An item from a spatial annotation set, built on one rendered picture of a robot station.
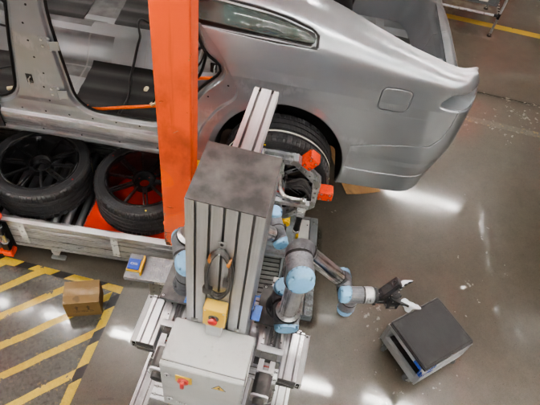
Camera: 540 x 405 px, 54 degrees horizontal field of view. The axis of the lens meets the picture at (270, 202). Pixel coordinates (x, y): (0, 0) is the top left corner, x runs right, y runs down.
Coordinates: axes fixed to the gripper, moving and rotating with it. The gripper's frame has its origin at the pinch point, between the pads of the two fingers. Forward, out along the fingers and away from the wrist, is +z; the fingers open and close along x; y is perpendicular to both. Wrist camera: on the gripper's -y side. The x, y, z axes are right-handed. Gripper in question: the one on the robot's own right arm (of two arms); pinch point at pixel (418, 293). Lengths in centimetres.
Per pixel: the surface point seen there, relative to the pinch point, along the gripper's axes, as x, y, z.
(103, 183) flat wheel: -124, 57, -165
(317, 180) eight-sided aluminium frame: -88, 13, -34
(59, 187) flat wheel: -119, 58, -192
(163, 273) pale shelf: -62, 71, -120
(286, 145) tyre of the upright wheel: -97, -4, -53
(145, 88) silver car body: -177, 16, -142
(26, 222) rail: -100, 72, -209
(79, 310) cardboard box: -60, 109, -174
